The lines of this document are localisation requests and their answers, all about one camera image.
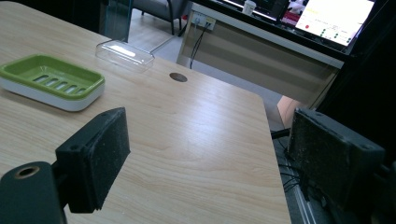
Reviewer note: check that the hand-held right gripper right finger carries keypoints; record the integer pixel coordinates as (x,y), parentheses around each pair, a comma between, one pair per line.
(327,155)

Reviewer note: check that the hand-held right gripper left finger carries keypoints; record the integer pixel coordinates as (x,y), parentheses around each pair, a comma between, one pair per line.
(93,161)

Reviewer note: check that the green and white soap dish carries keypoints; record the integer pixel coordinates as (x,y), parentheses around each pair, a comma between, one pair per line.
(53,81)

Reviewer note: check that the clear plastic lid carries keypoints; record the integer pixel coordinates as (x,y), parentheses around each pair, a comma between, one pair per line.
(124,55)

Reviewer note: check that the beige desk with panel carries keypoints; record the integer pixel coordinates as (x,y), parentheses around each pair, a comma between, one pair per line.
(258,59)

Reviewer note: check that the computer monitor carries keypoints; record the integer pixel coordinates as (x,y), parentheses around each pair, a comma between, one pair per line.
(330,18)

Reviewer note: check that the glass partition panel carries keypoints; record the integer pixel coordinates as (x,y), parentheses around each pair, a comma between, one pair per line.
(116,19)

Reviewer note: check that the grey chair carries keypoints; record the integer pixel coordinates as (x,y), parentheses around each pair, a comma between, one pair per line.
(165,11)

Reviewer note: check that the white paper cup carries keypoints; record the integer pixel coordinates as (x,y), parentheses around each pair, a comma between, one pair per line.
(249,6)

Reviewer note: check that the white power strip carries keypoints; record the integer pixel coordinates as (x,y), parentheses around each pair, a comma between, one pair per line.
(203,20)

